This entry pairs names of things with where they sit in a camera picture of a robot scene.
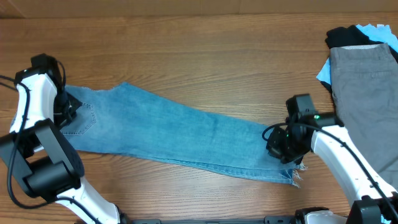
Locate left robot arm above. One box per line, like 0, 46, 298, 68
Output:
1, 54, 131, 223

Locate black folded garment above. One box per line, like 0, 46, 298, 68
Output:
320, 25, 397, 93

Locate grey folded trousers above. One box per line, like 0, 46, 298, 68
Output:
330, 44, 397, 187

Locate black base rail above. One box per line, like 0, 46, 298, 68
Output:
131, 215, 295, 224

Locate light blue denim jeans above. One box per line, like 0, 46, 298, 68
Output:
62, 83, 305, 185

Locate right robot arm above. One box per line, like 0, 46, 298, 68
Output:
262, 94, 397, 224

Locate light blue folded garment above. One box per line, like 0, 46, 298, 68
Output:
316, 24, 397, 85

